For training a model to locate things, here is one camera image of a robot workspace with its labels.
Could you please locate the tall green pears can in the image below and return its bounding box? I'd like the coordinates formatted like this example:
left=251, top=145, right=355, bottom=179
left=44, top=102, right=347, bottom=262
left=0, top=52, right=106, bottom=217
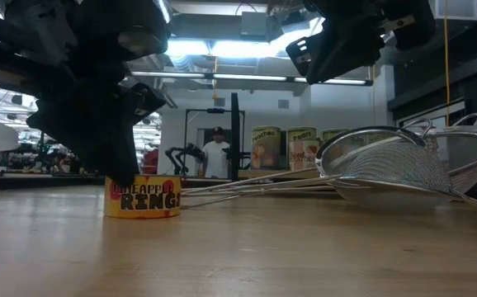
left=286, top=127, right=319, bottom=145

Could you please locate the long linear light bar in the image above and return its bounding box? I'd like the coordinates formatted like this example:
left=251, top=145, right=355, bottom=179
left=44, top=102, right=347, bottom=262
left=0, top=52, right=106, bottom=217
left=130, top=68, right=374, bottom=87

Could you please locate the tall peaches can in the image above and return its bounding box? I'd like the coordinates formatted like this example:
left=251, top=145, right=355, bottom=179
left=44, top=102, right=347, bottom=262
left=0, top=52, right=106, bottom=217
left=250, top=125, right=282, bottom=170

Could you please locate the yellow pendant cord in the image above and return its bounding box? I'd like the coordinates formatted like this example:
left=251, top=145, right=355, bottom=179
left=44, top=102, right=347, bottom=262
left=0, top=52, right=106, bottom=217
left=211, top=55, right=220, bottom=101

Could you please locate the wooden shelf board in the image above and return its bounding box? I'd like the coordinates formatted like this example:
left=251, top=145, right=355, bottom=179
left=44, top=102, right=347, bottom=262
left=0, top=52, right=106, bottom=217
left=238, top=167, right=321, bottom=181

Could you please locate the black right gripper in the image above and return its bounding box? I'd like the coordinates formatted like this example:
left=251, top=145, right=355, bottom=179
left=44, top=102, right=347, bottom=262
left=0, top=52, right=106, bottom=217
left=285, top=0, right=389, bottom=86

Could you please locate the black metal shelf frame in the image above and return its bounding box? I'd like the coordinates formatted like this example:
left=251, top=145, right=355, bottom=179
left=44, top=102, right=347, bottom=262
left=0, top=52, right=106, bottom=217
left=229, top=92, right=242, bottom=182

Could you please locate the red rounded object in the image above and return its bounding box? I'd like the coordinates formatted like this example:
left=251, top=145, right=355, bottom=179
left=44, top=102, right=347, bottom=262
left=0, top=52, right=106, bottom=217
left=140, top=148, right=159, bottom=175

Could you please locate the short yellow pineapple rings can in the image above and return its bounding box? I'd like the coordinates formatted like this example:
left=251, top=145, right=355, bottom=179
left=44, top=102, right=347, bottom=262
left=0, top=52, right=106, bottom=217
left=103, top=175, right=182, bottom=219

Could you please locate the black station frame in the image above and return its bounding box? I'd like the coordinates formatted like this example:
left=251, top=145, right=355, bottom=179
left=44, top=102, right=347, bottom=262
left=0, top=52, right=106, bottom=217
left=183, top=107, right=247, bottom=178

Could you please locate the large metal mesh strainer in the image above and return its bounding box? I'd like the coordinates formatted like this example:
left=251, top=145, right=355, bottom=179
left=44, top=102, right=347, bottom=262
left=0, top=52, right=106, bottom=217
left=422, top=113, right=477, bottom=195

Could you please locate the short sliced peaches can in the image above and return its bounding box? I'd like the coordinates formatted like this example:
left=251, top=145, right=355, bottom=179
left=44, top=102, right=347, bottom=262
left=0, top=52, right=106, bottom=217
left=288, top=139, right=320, bottom=171

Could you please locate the small metal mesh strainer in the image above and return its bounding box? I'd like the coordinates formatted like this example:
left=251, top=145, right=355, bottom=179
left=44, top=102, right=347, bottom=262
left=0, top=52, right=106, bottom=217
left=180, top=142, right=477, bottom=215

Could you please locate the white ceiling unit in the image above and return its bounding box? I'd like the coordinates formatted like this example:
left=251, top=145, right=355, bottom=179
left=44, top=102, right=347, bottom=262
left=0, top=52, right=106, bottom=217
left=427, top=0, right=477, bottom=21

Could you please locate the medium metal mesh strainer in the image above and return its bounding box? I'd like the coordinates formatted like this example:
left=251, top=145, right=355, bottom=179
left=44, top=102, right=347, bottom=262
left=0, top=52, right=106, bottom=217
left=180, top=118, right=433, bottom=210

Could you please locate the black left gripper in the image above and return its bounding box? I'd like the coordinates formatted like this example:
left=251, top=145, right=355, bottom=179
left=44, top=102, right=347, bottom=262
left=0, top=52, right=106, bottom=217
left=26, top=73, right=168, bottom=188

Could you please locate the yellow hanging cable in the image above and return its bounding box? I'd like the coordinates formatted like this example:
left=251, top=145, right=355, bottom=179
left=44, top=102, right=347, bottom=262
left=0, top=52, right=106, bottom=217
left=443, top=0, right=451, bottom=127

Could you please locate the tall tomato can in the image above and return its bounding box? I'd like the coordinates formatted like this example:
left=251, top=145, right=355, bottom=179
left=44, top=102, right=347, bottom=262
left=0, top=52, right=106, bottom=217
left=320, top=128, right=349, bottom=144

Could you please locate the person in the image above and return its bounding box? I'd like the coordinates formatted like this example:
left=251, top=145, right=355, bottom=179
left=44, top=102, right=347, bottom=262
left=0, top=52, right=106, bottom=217
left=200, top=125, right=233, bottom=180

